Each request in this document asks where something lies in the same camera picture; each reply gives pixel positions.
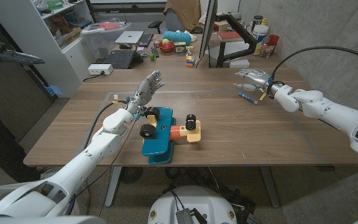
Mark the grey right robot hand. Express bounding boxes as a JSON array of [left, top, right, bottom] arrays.
[[233, 68, 275, 94]]

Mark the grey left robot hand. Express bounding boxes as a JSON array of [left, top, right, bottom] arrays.
[[126, 70, 167, 115]]

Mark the teal and orange toy airplane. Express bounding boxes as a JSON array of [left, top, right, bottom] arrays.
[[137, 106, 202, 166]]

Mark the flat white box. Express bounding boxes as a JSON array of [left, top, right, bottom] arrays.
[[229, 58, 250, 69]]

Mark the blue marker pen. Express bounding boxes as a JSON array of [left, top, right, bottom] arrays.
[[237, 91, 259, 105]]

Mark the white shelf cabinet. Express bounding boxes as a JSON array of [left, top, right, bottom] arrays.
[[0, 0, 96, 99]]

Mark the large black keyboard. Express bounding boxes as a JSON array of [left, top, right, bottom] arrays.
[[103, 49, 137, 70]]

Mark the white plastic tub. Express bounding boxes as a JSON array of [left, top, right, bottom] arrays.
[[252, 24, 269, 56]]

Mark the red book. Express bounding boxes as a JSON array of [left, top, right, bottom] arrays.
[[218, 30, 244, 42]]

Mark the red bowl with fruit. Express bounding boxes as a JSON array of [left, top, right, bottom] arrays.
[[158, 38, 176, 54]]

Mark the white power strip box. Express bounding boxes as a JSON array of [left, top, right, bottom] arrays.
[[88, 63, 114, 76]]

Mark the small black keyboard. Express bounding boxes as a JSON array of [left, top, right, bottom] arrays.
[[137, 32, 154, 48]]

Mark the black-lidded jar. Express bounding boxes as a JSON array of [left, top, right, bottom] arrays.
[[251, 15, 264, 32]]

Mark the silver laptop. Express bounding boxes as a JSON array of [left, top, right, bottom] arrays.
[[114, 30, 145, 45]]

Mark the cardboard box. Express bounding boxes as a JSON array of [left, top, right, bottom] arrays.
[[56, 26, 83, 47]]

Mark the teal yarn roll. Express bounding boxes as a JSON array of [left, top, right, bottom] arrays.
[[162, 30, 193, 44]]

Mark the clear plastic storage bin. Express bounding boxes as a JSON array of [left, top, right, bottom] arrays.
[[81, 21, 132, 59]]

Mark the black computer monitor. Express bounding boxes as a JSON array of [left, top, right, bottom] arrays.
[[198, 0, 219, 59]]

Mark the black office chair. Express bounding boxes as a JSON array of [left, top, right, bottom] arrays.
[[147, 9, 186, 34]]

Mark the black round fan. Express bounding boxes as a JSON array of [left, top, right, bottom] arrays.
[[119, 167, 144, 184]]

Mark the tan jacket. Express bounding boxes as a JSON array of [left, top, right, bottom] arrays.
[[163, 0, 202, 34]]

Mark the grey table leg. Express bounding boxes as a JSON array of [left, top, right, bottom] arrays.
[[259, 166, 281, 208], [104, 167, 122, 208]]

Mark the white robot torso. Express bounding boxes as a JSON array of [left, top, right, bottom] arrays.
[[147, 185, 238, 224]]

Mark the grey mesh module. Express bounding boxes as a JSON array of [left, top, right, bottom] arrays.
[[175, 208, 195, 224]]

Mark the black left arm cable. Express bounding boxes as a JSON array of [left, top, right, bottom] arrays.
[[82, 98, 131, 150]]

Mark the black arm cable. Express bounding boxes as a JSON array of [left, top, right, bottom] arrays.
[[270, 45, 358, 85], [82, 98, 131, 150]]

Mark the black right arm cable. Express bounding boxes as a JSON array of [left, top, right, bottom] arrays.
[[270, 45, 358, 85]]

